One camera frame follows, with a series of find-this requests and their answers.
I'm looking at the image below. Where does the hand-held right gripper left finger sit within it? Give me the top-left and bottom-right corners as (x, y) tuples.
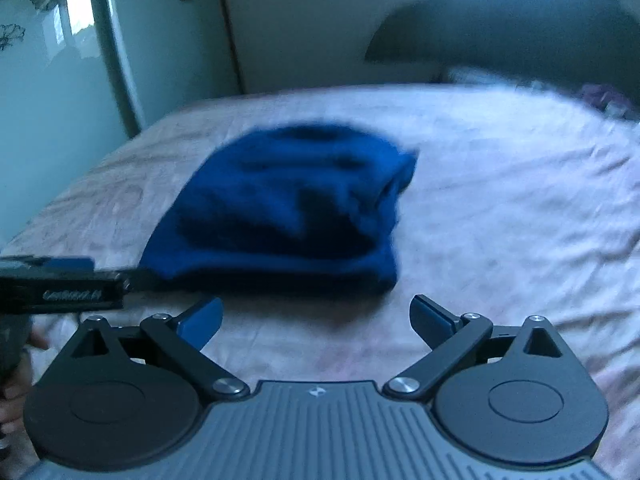
(70, 297), (251, 402)

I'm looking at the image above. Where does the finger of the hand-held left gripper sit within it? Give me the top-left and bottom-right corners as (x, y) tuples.
(122, 267), (168, 293)
(0, 256), (97, 273)

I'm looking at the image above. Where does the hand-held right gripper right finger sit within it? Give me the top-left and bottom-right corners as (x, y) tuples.
(382, 295), (564, 404)

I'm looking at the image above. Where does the blue knit sweater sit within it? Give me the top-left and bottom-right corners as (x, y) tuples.
(137, 122), (420, 297)

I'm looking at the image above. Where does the person's left hand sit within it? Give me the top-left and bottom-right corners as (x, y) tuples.
(0, 326), (51, 442)

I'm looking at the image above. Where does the bed with pink sheet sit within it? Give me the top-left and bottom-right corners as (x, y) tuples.
(0, 82), (640, 480)

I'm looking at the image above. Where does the glossy sliding wardrobe door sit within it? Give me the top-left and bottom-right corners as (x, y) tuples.
(0, 0), (147, 248)

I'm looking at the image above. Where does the purple cloth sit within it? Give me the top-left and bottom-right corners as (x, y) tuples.
(579, 83), (640, 122)

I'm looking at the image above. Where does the grey padded headboard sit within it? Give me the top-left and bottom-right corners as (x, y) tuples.
(364, 0), (640, 92)

